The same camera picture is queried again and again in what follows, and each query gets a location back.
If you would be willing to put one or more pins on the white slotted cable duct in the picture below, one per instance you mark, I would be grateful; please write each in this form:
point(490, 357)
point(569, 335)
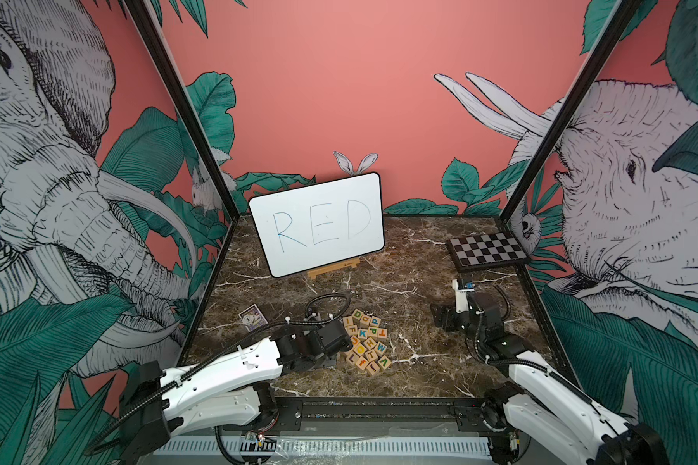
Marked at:
point(284, 447)

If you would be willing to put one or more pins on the black left frame post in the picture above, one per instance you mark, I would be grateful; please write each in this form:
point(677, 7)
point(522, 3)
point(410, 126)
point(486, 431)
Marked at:
point(149, 30)

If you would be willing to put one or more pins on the whiteboard with RED writing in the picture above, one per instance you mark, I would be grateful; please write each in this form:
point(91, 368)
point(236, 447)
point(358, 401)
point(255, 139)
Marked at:
point(322, 224)

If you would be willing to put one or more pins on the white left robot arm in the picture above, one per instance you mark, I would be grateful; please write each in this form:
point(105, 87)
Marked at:
point(232, 390)

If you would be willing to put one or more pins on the black front mounting rail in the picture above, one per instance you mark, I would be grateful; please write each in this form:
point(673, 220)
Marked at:
point(297, 413)

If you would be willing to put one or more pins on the black frame post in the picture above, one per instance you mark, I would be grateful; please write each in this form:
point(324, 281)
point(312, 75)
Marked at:
point(607, 39)
point(149, 30)

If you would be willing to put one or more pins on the small wooden easel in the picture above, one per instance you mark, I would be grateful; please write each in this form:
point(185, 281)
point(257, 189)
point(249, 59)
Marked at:
point(347, 264)

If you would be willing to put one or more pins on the black white checkerboard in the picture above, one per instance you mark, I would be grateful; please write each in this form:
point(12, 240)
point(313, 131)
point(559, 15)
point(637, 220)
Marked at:
point(485, 251)

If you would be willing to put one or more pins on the black right frame post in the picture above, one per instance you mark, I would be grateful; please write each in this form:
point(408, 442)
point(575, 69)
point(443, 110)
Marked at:
point(607, 39)

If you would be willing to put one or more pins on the playing card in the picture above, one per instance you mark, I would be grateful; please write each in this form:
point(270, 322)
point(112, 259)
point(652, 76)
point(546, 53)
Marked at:
point(252, 318)

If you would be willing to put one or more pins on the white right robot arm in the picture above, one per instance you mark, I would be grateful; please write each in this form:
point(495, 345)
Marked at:
point(536, 400)

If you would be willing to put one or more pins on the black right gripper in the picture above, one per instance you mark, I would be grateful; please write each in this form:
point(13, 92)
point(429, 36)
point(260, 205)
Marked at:
point(438, 318)

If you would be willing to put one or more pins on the pile of wooden letter blocks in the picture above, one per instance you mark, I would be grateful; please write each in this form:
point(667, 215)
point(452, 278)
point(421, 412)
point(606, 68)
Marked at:
point(370, 349)

